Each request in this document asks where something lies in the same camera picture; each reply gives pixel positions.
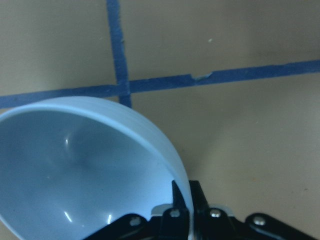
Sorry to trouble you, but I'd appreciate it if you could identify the blue bowl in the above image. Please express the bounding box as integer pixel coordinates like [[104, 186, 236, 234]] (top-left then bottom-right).
[[0, 96, 194, 240]]

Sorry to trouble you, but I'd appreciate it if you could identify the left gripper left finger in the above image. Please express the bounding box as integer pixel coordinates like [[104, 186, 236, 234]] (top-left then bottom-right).
[[88, 180, 190, 240]]

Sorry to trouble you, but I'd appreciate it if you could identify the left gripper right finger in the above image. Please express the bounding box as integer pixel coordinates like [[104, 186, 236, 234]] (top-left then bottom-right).
[[189, 180, 314, 240]]

